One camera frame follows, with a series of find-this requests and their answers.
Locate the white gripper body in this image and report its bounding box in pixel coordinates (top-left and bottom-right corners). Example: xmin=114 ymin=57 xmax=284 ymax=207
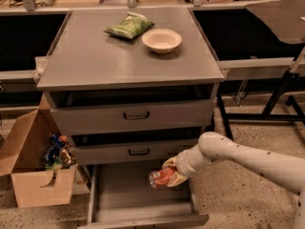
xmin=176 ymin=151 xmax=197 ymax=177

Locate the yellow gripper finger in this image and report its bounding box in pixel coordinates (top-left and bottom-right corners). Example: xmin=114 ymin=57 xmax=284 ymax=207
xmin=167 ymin=171 xmax=188 ymax=187
xmin=162 ymin=157 xmax=176 ymax=169

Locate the red coke can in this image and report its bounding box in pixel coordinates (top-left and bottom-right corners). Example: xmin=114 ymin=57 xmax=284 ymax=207
xmin=149 ymin=167 xmax=176 ymax=189

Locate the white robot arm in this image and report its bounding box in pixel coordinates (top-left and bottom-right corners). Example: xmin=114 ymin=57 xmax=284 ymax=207
xmin=162 ymin=132 xmax=305 ymax=229

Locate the grey middle drawer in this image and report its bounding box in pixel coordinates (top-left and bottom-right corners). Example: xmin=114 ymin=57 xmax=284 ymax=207
xmin=72 ymin=138 xmax=197 ymax=165

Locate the grey drawer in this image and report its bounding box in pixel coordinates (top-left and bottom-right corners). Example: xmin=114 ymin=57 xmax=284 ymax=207
xmin=79 ymin=160 xmax=209 ymax=229
xmin=51 ymin=100 xmax=214 ymax=135
xmin=72 ymin=138 xmax=197 ymax=165

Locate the grey top drawer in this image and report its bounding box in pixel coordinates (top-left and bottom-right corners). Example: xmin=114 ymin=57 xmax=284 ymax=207
xmin=51 ymin=100 xmax=214 ymax=135

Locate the grey bottom drawer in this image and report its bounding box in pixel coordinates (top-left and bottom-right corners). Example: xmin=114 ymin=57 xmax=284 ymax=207
xmin=79 ymin=160 xmax=209 ymax=229

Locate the grey drawer cabinet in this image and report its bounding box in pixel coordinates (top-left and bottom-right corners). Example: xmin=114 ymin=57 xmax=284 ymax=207
xmin=36 ymin=6 xmax=225 ymax=229

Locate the blue can in box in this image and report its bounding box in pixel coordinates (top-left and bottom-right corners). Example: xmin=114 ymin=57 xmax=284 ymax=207
xmin=42 ymin=134 xmax=66 ymax=167

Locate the brown snack bag in box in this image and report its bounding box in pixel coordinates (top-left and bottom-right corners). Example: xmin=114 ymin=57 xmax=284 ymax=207
xmin=59 ymin=148 xmax=76 ymax=168

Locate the white bowl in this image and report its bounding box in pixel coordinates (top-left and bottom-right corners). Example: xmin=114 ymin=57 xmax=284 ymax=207
xmin=142 ymin=29 xmax=182 ymax=54

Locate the green chip bag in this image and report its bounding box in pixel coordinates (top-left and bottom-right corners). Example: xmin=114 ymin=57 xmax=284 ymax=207
xmin=105 ymin=11 xmax=153 ymax=40

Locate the cardboard box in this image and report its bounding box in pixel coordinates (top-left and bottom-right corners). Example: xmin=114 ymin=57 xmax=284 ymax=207
xmin=0 ymin=96 xmax=75 ymax=208

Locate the grey side table top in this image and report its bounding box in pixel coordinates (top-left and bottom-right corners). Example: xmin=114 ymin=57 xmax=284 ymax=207
xmin=245 ymin=0 xmax=305 ymax=44

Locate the black table frame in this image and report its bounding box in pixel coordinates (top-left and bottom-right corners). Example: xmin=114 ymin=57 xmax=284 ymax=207
xmin=216 ymin=71 xmax=305 ymax=139

